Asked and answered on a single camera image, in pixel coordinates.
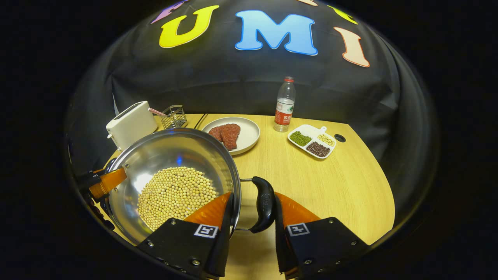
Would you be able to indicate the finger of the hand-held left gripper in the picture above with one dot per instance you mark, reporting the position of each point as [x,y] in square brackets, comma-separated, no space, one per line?
[88,181]

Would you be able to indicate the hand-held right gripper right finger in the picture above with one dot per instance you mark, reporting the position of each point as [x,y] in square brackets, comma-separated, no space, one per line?
[281,241]

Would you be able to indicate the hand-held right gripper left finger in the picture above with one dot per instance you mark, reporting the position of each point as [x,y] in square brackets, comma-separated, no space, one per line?
[183,245]

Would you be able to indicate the stainless steel pot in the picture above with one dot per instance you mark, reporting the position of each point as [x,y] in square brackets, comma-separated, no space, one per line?
[175,151]

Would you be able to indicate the pile of soybeans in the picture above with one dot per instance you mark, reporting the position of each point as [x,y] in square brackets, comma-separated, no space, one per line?
[175,194]

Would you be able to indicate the white toaster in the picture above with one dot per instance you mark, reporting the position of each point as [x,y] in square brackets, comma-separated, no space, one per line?
[130,124]

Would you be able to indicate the pink striped straw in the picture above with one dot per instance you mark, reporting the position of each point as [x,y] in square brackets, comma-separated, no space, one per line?
[155,112]

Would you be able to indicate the dark red beans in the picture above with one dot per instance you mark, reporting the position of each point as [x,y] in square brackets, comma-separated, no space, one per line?
[318,149]

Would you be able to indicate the green mung beans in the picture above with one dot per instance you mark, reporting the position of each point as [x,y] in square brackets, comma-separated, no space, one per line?
[300,138]

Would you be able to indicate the small soybean portion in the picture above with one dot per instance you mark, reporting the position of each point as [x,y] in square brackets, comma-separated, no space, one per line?
[326,139]

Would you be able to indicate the white round plate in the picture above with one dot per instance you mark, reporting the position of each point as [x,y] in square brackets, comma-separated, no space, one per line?
[249,134]

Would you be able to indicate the white divided dish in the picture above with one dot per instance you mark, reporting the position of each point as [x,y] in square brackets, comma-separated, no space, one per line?
[309,129]

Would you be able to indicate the red raw meat slice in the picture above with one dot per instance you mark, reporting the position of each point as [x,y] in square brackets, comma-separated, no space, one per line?
[214,133]
[230,136]

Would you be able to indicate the clear plastic water bottle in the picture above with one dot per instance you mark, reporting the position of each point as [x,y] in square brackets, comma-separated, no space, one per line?
[284,109]

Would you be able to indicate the black backdrop cloth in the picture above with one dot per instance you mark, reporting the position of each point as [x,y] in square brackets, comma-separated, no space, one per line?
[233,81]

